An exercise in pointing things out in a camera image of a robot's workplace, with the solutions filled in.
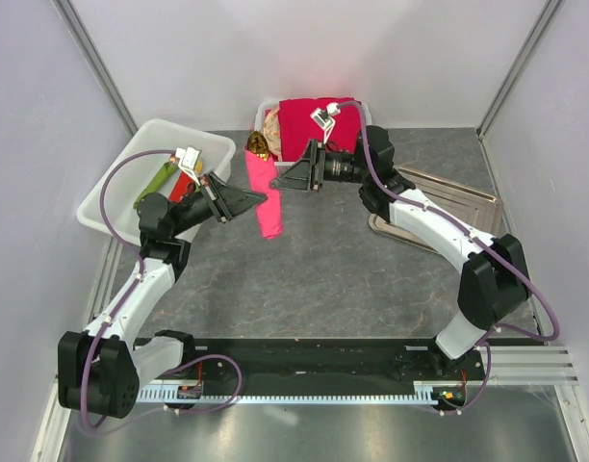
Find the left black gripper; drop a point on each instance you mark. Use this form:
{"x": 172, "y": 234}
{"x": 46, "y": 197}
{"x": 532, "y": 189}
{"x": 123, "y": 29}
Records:
{"x": 225, "y": 201}

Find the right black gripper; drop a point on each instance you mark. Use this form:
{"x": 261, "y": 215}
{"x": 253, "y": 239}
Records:
{"x": 308, "y": 172}

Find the pink paper napkin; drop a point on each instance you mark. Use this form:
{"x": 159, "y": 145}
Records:
{"x": 269, "y": 213}

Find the gold spoon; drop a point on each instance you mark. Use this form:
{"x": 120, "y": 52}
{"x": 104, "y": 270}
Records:
{"x": 258, "y": 145}

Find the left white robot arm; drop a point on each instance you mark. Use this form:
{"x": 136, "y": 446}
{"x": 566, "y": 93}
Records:
{"x": 100, "y": 369}

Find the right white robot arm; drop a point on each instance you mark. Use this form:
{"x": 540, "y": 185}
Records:
{"x": 492, "y": 270}

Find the red rolled napkin set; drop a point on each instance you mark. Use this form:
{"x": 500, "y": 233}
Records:
{"x": 183, "y": 186}

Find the green rolled napkin set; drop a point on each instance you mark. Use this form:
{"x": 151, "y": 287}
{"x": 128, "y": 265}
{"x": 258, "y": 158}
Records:
{"x": 162, "y": 175}

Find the white perforated basket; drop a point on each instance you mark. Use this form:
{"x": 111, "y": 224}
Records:
{"x": 268, "y": 105}

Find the stack of red napkins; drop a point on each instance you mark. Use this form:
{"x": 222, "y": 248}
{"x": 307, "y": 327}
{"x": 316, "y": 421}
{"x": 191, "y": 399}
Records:
{"x": 297, "y": 127}

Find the patterned paper plates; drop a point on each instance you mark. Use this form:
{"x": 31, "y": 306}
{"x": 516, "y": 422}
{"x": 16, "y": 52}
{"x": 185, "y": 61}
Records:
{"x": 271, "y": 131}

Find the white plastic tub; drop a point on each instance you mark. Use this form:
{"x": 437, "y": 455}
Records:
{"x": 216, "y": 153}

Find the silver metal tray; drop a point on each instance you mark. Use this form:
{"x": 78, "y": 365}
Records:
{"x": 476, "y": 207}

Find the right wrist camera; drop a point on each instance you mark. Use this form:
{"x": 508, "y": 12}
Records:
{"x": 325, "y": 119}

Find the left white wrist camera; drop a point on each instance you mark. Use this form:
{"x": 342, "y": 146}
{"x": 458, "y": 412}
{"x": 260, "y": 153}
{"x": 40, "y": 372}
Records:
{"x": 189, "y": 161}

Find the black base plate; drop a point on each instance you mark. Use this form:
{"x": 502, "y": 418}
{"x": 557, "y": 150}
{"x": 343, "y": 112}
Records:
{"x": 402, "y": 359}

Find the slotted cable duct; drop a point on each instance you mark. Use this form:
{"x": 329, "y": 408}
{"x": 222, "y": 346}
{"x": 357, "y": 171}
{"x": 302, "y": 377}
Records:
{"x": 277, "y": 392}

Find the aluminium rail frame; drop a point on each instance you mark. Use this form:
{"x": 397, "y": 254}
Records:
{"x": 527, "y": 407}

